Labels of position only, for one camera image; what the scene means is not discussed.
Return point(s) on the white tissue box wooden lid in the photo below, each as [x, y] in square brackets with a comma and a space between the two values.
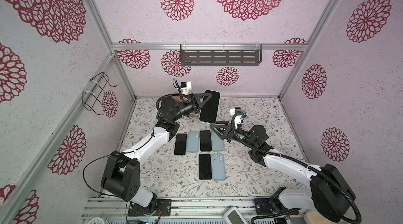
[180, 99]

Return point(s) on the white device at bottom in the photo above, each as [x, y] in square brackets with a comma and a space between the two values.
[233, 216]

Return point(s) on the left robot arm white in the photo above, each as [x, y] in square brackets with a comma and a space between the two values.
[121, 176]

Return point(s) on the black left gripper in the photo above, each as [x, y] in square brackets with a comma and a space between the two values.
[196, 104]

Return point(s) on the beige sponge block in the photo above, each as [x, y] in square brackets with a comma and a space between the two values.
[314, 217]

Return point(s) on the white round clock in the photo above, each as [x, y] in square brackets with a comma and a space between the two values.
[96, 220]

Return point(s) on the black phone with screen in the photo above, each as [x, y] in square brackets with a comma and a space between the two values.
[205, 167]

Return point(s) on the grey wall shelf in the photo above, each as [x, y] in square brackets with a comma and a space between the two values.
[220, 58]

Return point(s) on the light blue phone case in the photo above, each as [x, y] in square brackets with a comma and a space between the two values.
[217, 143]
[192, 145]
[218, 167]

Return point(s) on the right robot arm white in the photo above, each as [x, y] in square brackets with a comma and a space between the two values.
[327, 192]

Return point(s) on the black wire rack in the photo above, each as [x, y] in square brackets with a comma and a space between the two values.
[101, 99]

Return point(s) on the metal base rail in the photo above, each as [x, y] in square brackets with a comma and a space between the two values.
[174, 209]

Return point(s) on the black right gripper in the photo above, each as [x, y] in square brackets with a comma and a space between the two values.
[230, 132]

